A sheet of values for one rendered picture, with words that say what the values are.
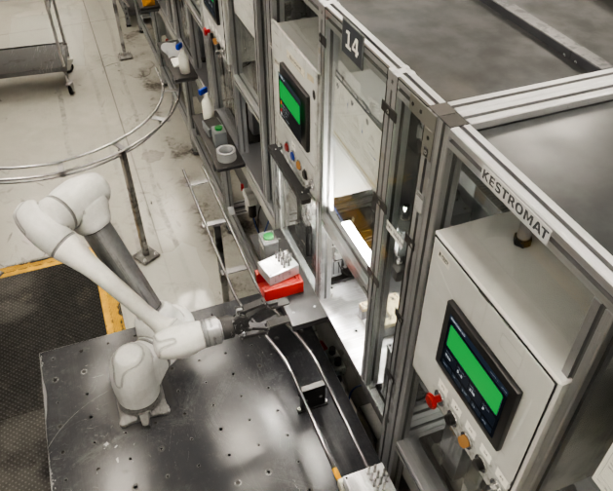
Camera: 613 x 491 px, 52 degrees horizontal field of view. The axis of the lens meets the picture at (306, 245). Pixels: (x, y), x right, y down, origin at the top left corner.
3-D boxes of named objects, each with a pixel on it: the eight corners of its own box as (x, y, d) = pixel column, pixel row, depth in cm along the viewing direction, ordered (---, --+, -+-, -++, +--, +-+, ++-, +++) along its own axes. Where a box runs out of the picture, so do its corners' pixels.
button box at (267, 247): (259, 254, 259) (257, 232, 251) (277, 249, 261) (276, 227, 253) (265, 267, 253) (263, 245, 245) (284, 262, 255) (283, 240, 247)
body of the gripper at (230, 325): (224, 346, 202) (252, 338, 204) (222, 328, 196) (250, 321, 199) (218, 329, 207) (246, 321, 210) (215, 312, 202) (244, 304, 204)
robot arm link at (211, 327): (205, 334, 194) (223, 329, 196) (198, 314, 200) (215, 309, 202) (208, 354, 200) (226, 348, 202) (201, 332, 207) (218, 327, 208)
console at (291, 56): (268, 139, 239) (262, 19, 208) (338, 125, 246) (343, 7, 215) (309, 204, 210) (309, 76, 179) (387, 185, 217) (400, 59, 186)
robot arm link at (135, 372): (106, 400, 228) (93, 362, 213) (137, 363, 240) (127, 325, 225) (142, 418, 222) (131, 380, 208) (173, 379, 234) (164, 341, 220)
